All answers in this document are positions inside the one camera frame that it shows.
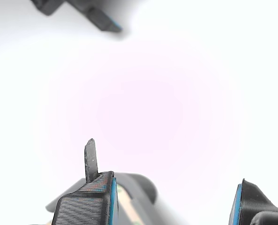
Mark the black foam frame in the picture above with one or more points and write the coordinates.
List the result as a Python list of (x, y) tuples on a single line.
[(123, 211)]

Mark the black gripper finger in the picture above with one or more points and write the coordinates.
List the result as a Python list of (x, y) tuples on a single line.
[(253, 206)]

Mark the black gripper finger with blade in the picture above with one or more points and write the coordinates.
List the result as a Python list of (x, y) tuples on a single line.
[(82, 206)]

